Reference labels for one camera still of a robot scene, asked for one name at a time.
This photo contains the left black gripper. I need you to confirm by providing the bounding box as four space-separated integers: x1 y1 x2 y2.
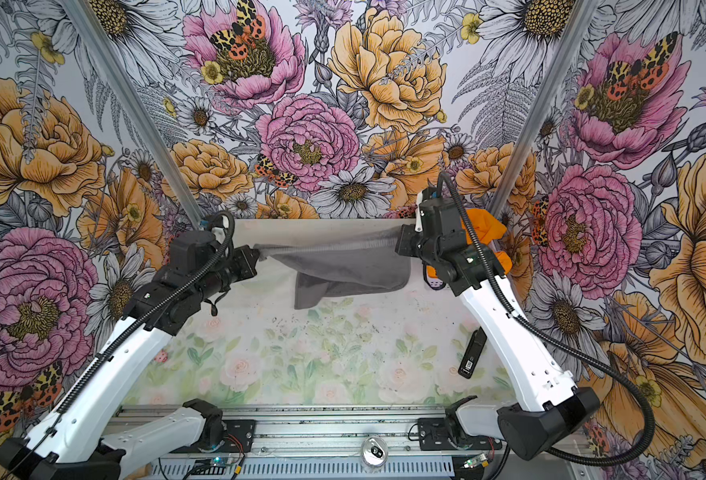
196 246 260 301

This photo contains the grey terry towel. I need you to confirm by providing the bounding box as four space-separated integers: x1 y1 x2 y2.
255 227 411 310

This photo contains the lilac perforated plastic basket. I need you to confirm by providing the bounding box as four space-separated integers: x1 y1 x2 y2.
423 264 446 291

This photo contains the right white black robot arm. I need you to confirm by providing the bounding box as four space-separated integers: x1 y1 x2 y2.
396 198 599 460

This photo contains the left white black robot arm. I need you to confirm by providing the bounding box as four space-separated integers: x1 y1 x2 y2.
0 220 259 479

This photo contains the black tag with label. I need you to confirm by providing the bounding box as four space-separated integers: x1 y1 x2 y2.
458 328 487 379

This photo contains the right green circuit board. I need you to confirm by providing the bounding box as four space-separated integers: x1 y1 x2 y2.
462 453 489 469

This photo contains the orange garment with drawstring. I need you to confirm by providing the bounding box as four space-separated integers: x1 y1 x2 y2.
421 207 514 290

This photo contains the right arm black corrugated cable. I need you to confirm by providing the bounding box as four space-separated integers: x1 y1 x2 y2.
435 171 656 468

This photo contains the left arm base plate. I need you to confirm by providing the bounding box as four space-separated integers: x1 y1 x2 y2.
195 419 256 453

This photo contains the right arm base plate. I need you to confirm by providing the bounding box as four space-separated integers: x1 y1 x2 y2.
416 418 503 452

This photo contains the aluminium rail frame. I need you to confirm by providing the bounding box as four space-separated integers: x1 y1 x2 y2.
97 403 600 480

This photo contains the right aluminium corner post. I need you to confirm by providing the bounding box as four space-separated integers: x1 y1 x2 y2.
490 0 598 217

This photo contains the aluminium corner post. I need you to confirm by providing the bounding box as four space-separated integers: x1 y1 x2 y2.
490 0 598 217
63 1 203 229

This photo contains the left aluminium corner post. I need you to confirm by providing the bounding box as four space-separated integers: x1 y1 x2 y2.
63 1 203 229

